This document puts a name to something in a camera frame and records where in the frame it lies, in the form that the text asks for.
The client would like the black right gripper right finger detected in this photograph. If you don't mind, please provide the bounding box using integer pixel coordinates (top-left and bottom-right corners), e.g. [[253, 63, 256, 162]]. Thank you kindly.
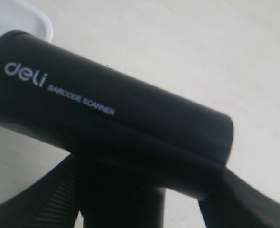
[[198, 169, 280, 228]]

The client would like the white plastic tray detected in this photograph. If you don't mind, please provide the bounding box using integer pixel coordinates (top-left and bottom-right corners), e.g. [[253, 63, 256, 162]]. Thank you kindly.
[[0, 0, 53, 43]]

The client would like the black handheld barcode scanner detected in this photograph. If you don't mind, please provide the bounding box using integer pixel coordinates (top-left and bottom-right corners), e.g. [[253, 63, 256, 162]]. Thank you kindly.
[[0, 31, 233, 228]]

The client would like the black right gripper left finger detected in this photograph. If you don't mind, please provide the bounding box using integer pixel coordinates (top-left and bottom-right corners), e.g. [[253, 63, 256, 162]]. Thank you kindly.
[[0, 155, 79, 228]]

